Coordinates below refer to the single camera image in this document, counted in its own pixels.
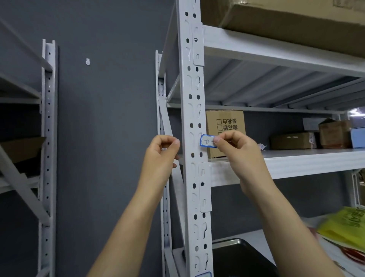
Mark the person's left hand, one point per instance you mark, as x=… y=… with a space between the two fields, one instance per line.
x=158 y=165

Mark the white paper sheet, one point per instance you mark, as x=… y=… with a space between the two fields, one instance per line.
x=310 y=124

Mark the person's right hand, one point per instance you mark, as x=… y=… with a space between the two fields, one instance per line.
x=245 y=162

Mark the crumpled white paper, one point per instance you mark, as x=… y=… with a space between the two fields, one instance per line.
x=262 y=147

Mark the person's right forearm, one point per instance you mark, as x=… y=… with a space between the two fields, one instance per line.
x=293 y=237

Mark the yellow-green plastic bag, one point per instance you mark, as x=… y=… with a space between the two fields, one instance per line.
x=345 y=225

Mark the brown box with red print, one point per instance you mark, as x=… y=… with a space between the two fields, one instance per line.
x=335 y=134

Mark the small printed cardboard box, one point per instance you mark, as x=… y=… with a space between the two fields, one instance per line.
x=225 y=117

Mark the steel tray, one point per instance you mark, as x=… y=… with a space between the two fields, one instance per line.
x=242 y=262

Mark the white wall hook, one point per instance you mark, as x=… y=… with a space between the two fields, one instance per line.
x=88 y=62

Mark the person's left forearm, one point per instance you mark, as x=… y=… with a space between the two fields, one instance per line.
x=125 y=239

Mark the flat brown cardboard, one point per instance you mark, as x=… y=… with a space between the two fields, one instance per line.
x=20 y=148

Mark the white perforated shelf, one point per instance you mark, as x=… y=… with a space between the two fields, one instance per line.
x=189 y=94

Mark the flat cardboard box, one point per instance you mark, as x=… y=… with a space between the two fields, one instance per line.
x=293 y=141

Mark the light blue box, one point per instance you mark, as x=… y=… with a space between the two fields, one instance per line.
x=358 y=138

